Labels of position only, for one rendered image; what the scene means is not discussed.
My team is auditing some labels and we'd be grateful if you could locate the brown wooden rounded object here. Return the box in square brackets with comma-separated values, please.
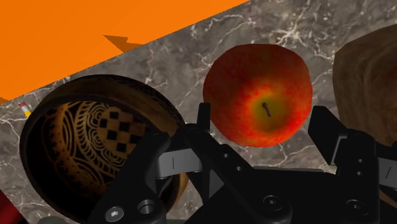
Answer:
[332, 24, 397, 209]

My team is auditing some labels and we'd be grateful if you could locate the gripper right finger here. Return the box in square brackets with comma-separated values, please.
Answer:
[307, 105, 397, 224]

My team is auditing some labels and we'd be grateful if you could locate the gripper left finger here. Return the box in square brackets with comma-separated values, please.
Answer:
[87, 102, 293, 224]

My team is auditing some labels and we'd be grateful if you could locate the red apple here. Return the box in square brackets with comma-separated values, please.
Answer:
[203, 43, 314, 148]

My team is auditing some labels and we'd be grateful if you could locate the patterned dark wooden bowl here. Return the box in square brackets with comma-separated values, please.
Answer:
[19, 74, 190, 224]

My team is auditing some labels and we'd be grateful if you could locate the yellow pencil with eraser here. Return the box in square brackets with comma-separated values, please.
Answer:
[18, 102, 32, 119]

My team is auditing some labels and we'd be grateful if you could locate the grey-green object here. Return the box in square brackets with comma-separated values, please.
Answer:
[37, 216, 71, 224]

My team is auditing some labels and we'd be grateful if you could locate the red object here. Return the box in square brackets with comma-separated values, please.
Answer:
[0, 189, 24, 224]

